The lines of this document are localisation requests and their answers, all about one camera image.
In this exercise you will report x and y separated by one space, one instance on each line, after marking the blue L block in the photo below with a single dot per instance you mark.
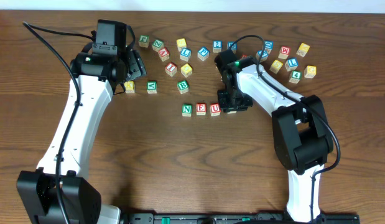
185 54

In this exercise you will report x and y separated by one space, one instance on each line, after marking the blue 2 block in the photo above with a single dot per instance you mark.
217 46

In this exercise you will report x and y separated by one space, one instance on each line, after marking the red A block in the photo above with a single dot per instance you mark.
163 54

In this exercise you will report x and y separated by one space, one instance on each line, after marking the green J block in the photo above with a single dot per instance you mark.
144 41

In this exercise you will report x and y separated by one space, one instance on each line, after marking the yellow block far right top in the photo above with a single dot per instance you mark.
303 50

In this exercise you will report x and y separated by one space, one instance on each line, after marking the yellow K block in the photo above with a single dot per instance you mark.
130 87

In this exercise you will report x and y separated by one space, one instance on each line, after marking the yellow block far right low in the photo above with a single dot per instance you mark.
310 71

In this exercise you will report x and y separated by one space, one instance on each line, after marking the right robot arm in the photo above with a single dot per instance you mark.
302 138

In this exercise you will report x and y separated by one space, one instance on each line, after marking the red M block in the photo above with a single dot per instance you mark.
284 52

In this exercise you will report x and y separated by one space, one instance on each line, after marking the red E block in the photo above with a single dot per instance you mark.
201 109

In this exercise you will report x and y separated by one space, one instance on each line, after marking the green 4 block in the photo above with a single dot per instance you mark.
295 76

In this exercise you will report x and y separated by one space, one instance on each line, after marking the green Z block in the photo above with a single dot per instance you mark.
157 45

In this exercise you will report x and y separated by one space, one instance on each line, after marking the yellow S block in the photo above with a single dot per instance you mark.
181 44

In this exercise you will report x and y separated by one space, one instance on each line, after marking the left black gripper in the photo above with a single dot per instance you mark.
135 66

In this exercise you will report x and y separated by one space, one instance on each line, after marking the red I block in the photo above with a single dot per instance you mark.
171 69

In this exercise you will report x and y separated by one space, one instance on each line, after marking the yellow block middle right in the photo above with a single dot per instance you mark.
276 66

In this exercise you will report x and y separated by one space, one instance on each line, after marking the green B block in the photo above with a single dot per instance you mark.
183 86

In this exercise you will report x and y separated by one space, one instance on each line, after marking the yellow O block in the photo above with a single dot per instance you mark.
186 70

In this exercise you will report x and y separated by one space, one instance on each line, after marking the green N block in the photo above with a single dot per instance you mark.
186 110

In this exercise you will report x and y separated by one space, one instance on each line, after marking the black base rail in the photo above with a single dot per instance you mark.
264 217

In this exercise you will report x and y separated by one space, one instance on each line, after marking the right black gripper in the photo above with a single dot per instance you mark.
234 102

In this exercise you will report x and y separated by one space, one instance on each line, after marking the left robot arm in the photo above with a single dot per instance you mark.
58 190

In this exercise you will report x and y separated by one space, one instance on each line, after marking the blue D block right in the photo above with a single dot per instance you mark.
268 46

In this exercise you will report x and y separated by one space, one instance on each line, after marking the green V block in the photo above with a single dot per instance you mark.
152 87

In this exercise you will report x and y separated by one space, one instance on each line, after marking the blue 5 block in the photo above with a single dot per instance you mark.
261 55

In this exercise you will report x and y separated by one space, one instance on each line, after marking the blue P block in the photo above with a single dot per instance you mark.
203 53

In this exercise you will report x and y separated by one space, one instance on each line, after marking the blue d block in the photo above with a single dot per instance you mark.
268 46
232 46

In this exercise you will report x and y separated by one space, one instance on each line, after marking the blue I block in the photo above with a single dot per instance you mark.
291 64

